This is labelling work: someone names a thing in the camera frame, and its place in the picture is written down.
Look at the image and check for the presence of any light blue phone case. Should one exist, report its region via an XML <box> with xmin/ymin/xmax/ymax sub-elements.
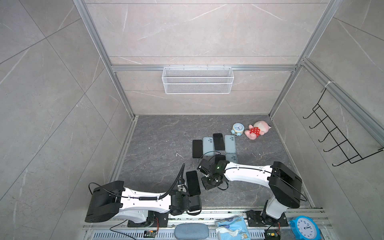
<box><xmin>226</xmin><ymin>154</ymin><xmax>238</xmax><ymax>164</ymax></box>
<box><xmin>203</xmin><ymin>137</ymin><xmax>215</xmax><ymax>157</ymax></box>
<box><xmin>224</xmin><ymin>135</ymin><xmax>237</xmax><ymax>154</ymax></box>

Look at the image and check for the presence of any black wire hook rack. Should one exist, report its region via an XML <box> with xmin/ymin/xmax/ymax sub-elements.
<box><xmin>303</xmin><ymin>88</ymin><xmax>384</xmax><ymax>167</ymax></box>

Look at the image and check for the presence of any cased phone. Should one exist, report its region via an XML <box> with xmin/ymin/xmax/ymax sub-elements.
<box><xmin>192</xmin><ymin>140</ymin><xmax>203</xmax><ymax>159</ymax></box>
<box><xmin>186</xmin><ymin>171</ymin><xmax>201</xmax><ymax>196</ymax></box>
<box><xmin>213</xmin><ymin>133</ymin><xmax>225</xmax><ymax>151</ymax></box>

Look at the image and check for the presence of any white wire mesh basket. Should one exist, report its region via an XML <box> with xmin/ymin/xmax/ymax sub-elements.
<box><xmin>162</xmin><ymin>67</ymin><xmax>234</xmax><ymax>95</ymax></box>

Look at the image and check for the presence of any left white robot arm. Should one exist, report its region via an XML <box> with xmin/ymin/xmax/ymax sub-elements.
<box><xmin>85</xmin><ymin>181</ymin><xmax>202</xmax><ymax>224</ymax></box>

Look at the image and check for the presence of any pink plush pig toy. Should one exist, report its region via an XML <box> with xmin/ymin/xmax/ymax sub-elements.
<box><xmin>244</xmin><ymin>121</ymin><xmax>272</xmax><ymax>140</ymax></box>

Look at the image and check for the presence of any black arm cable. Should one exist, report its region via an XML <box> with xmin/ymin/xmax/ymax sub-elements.
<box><xmin>137</xmin><ymin>162</ymin><xmax>187</xmax><ymax>201</ymax></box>

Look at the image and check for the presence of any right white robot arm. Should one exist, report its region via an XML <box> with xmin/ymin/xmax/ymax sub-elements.
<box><xmin>198</xmin><ymin>155</ymin><xmax>303</xmax><ymax>225</ymax></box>

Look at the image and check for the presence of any grey blue cushion pad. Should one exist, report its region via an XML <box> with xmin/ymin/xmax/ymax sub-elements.
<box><xmin>174</xmin><ymin>223</ymin><xmax>210</xmax><ymax>240</ymax></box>

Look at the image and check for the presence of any round blue clock device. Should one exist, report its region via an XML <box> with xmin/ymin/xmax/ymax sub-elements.
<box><xmin>289</xmin><ymin>216</ymin><xmax>321</xmax><ymax>240</ymax></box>

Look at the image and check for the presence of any blue tissue pack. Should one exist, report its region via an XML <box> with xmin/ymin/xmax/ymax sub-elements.
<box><xmin>216</xmin><ymin>216</ymin><xmax>251</xmax><ymax>240</ymax></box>

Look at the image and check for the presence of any blue cream alarm clock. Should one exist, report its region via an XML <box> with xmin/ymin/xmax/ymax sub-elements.
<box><xmin>231</xmin><ymin>123</ymin><xmax>245</xmax><ymax>136</ymax></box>

